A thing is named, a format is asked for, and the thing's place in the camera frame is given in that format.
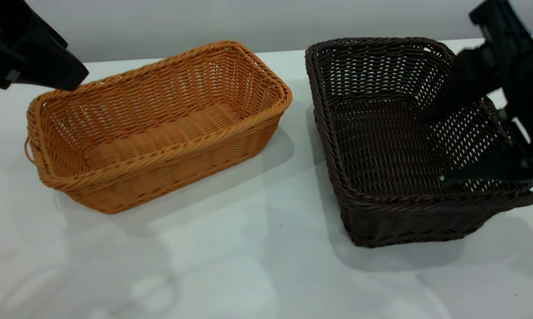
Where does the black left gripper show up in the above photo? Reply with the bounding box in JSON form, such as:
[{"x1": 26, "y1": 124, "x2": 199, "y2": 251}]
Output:
[{"x1": 0, "y1": 0, "x2": 90, "y2": 92}]

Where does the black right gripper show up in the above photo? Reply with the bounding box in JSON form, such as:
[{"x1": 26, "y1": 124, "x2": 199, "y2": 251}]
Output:
[{"x1": 419, "y1": 38, "x2": 533, "y2": 183}]

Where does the dark brown wicker basket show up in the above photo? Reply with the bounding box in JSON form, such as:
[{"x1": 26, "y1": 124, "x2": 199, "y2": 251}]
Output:
[{"x1": 305, "y1": 37, "x2": 533, "y2": 249}]

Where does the light brown wicker basket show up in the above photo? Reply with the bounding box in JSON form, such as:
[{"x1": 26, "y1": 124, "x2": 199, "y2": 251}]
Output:
[{"x1": 24, "y1": 40, "x2": 292, "y2": 215}]

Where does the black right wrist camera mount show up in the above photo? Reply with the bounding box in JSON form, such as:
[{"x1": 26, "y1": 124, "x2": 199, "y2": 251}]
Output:
[{"x1": 469, "y1": 0, "x2": 533, "y2": 58}]

